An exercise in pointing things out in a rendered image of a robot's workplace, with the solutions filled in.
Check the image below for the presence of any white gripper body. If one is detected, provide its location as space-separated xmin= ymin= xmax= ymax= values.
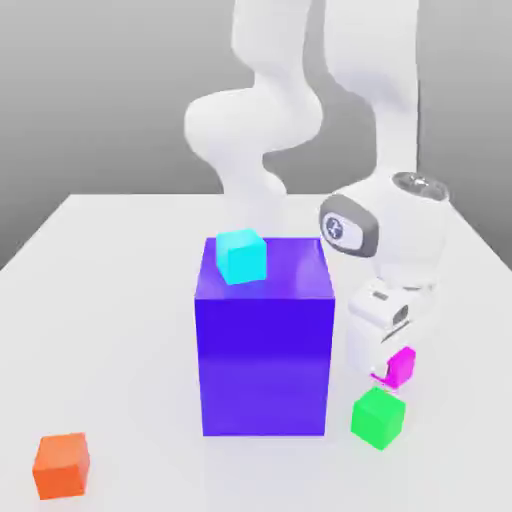
xmin=346 ymin=318 xmax=412 ymax=377

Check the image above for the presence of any small magenta cube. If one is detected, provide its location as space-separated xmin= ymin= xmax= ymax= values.
xmin=369 ymin=345 xmax=418 ymax=392

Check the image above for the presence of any small green cube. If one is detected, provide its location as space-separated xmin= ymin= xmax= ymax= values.
xmin=350 ymin=385 xmax=408 ymax=452

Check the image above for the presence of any small cyan cube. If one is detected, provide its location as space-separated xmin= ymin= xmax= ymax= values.
xmin=215 ymin=228 xmax=269 ymax=287

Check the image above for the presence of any small orange cube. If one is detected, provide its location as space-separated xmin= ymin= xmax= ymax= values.
xmin=31 ymin=431 xmax=92 ymax=502

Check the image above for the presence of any large blue box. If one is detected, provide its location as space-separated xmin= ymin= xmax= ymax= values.
xmin=193 ymin=236 xmax=337 ymax=438

